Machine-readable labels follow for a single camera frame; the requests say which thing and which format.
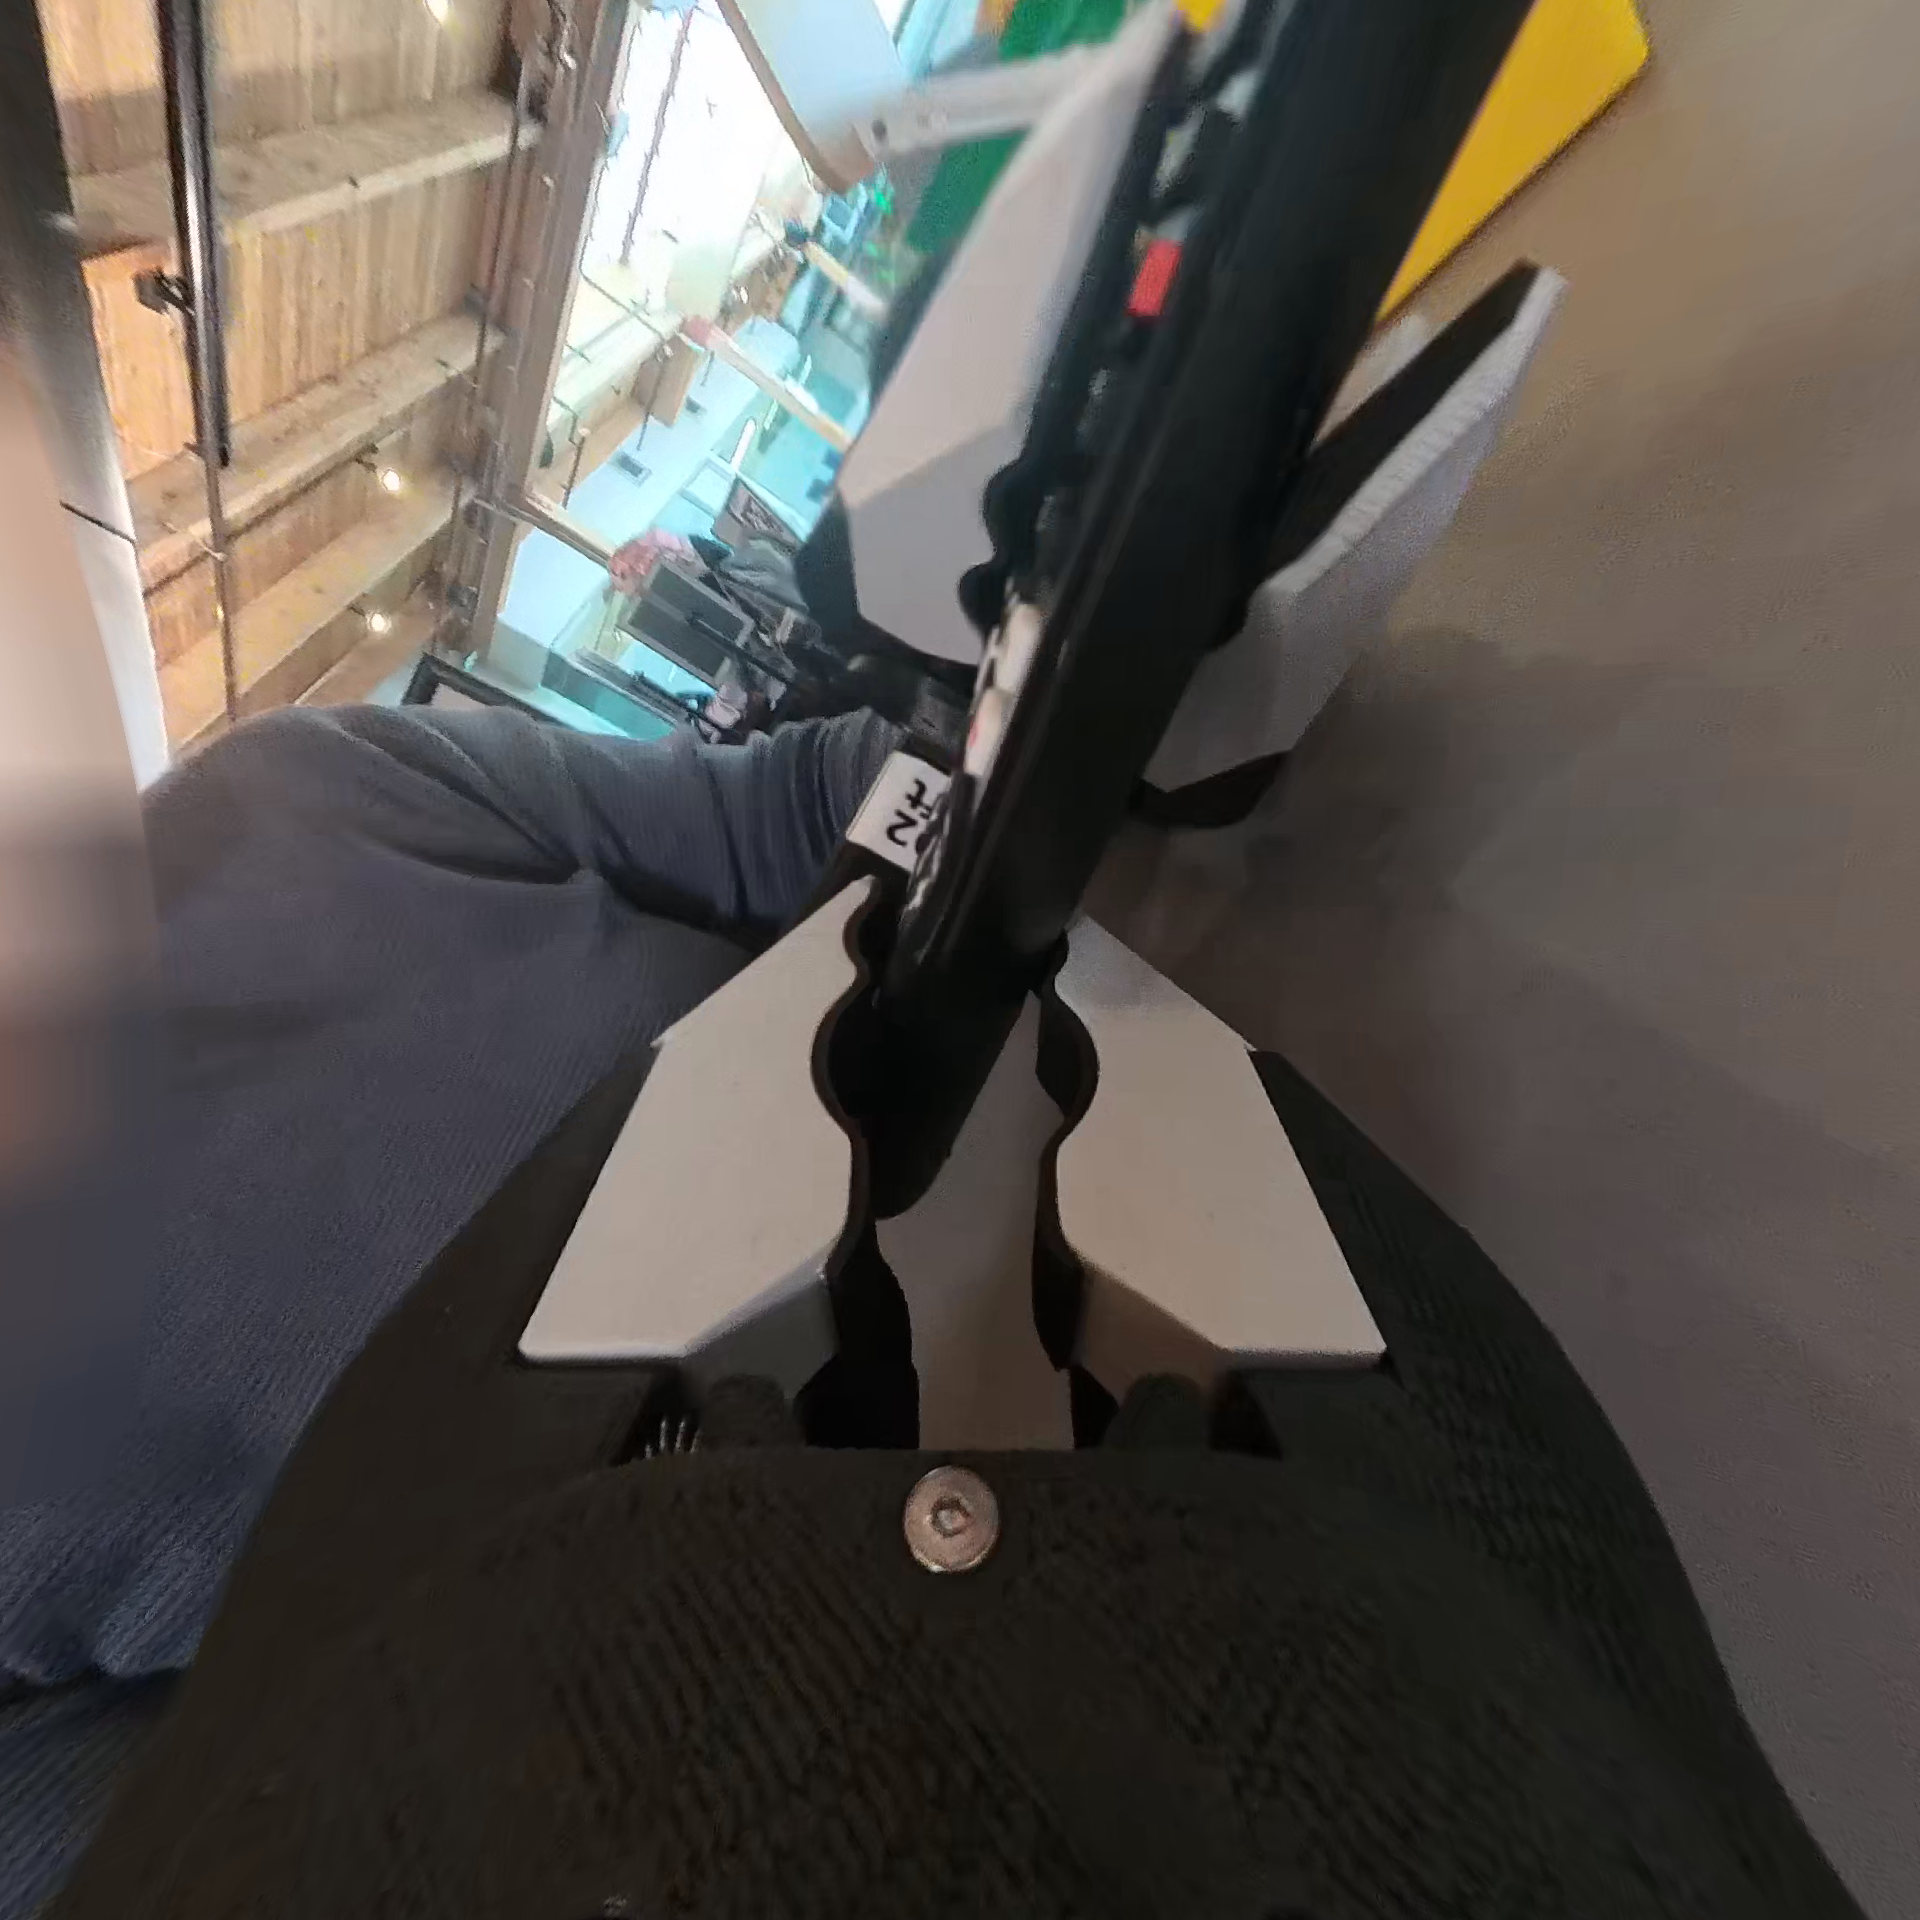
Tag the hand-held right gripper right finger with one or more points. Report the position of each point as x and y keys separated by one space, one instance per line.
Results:
x=1201 y=1201

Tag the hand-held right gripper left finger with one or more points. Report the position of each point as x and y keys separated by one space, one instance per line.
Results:
x=705 y=1186

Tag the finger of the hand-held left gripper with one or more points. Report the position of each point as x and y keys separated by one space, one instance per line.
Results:
x=961 y=451
x=1348 y=601

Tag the black remote control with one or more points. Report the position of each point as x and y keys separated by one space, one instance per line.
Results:
x=1109 y=675

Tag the person's upper body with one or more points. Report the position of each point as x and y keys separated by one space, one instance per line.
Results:
x=300 y=1201

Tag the yellow plastic bin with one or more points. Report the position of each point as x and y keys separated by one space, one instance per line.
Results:
x=1545 y=107

